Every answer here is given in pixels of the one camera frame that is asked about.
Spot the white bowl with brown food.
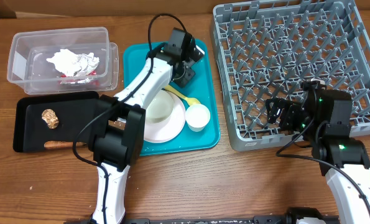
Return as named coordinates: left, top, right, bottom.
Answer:
left=146, top=90, right=173, bottom=123

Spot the red snack wrapper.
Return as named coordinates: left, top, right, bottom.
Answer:
left=59, top=71, right=97, bottom=85

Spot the white napkin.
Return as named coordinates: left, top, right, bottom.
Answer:
left=46, top=49, right=100, bottom=77

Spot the brown food chunk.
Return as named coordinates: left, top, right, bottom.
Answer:
left=42, top=109, right=59, bottom=129

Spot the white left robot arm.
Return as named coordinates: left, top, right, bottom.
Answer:
left=89, top=28, right=205, bottom=223

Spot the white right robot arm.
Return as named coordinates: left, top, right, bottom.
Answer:
left=266, top=79, right=370, bottom=223

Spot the teal plastic tray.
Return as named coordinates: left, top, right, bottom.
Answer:
left=123, top=39, right=221, bottom=156

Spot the yellow plastic spoon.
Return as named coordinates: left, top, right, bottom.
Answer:
left=164, top=85, right=201, bottom=106

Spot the grey dish rack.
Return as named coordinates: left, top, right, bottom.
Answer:
left=211, top=0, right=370, bottom=151

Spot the white mint cup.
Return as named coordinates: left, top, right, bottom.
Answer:
left=185, top=104, right=211, bottom=132

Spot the large white plate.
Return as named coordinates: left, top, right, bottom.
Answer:
left=144, top=90, right=185, bottom=143

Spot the black tray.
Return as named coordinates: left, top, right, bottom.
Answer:
left=13, top=91, right=112, bottom=152

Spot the clear plastic bin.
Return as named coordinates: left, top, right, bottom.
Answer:
left=7, top=27, right=119, bottom=95

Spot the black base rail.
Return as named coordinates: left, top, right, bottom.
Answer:
left=63, top=207, right=341, bottom=224

